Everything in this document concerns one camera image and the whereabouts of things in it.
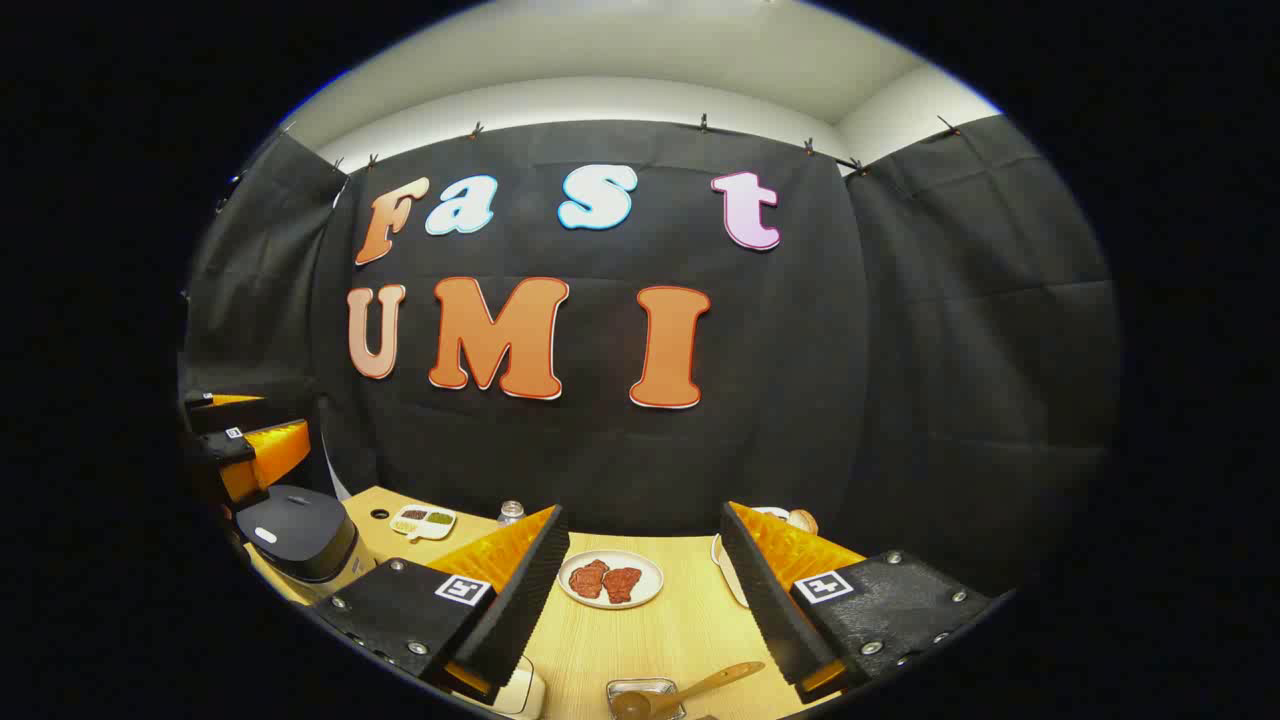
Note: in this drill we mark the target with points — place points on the white divided condiment dish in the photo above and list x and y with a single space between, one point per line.
425 520

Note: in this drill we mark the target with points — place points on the white toaster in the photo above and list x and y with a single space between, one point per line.
728 575

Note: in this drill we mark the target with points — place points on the black and gold rice cooker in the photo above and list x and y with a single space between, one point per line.
300 530

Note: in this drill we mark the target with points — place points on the toast bread slice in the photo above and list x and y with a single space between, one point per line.
802 522

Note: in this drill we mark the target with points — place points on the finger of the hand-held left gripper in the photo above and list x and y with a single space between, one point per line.
275 450
225 405

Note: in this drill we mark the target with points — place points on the wooden spoon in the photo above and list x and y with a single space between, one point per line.
720 678

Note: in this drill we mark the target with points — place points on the white round plate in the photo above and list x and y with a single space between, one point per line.
650 580

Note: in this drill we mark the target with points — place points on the black backdrop cloth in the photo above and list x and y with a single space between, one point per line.
800 400

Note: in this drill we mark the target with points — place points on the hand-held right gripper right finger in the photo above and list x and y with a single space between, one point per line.
765 610

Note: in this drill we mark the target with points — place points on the clear plastic drink bottle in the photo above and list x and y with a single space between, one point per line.
511 514

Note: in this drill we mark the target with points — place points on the red meat slice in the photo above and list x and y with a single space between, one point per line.
622 585
588 580

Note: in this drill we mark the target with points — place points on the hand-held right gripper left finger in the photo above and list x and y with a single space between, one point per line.
520 610

